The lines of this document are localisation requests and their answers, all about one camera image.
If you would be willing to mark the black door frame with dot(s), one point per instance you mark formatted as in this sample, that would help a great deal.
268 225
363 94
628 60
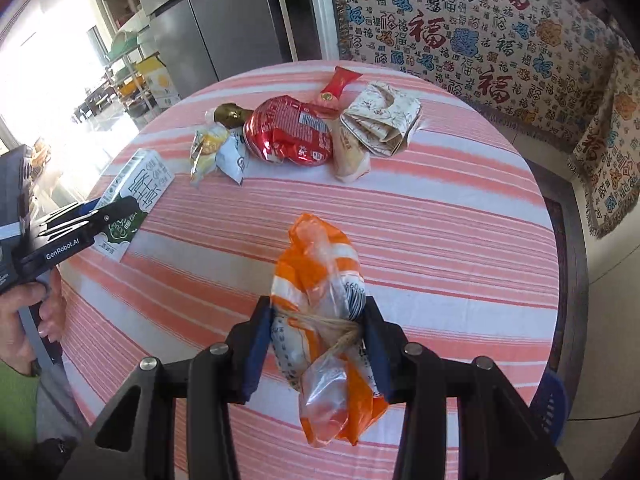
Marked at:
300 10

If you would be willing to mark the grey refrigerator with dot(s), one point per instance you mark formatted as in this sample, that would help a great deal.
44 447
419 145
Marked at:
225 20

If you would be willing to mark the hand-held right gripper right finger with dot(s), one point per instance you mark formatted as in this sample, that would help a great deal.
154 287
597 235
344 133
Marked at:
377 355

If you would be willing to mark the beige paper bag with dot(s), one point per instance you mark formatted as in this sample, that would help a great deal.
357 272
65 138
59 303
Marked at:
375 120

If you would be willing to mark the yellow cardboard box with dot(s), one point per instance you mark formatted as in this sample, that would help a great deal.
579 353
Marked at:
160 82

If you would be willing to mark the red snack bag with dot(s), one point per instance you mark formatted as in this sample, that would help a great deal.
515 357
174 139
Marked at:
290 130

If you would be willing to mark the yellow wrapper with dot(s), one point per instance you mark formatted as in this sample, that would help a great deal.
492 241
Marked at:
207 147

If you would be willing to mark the person's grey clothing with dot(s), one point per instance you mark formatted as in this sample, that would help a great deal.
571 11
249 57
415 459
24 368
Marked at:
60 410

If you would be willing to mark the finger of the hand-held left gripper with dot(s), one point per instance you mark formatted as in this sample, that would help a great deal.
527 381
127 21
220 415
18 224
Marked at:
115 215
75 212

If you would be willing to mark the white wrapper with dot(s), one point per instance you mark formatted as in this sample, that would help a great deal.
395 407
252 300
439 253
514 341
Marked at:
232 160

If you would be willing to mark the pink striped tablecloth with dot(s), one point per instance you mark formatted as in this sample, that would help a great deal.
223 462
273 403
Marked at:
450 260

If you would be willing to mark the person's left hand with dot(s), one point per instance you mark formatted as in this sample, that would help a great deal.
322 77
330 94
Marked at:
10 330

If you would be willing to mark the orange white plastic bag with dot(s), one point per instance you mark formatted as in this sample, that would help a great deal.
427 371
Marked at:
320 280

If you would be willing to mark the small red wrapper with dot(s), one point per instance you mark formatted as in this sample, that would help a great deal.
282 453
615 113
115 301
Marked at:
340 82

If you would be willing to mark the white green milk carton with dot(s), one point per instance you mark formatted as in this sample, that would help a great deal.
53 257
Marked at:
142 180

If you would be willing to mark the blue plastic basket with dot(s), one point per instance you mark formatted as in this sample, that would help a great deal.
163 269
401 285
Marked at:
552 400

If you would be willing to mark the white shelf rack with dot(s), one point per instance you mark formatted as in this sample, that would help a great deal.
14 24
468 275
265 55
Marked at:
125 45

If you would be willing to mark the dark gold wrapper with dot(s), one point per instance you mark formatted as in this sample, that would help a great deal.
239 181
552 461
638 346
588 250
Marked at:
230 114

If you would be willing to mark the dark wooden furniture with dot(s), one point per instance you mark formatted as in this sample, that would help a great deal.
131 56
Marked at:
92 102

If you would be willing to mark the large printed blanket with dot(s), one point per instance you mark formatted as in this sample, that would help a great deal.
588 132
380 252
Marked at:
450 25

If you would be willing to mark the small printed blanket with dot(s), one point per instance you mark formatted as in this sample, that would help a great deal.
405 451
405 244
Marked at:
610 160

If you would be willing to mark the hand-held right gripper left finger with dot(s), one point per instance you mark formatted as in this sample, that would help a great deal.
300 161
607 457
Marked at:
257 355

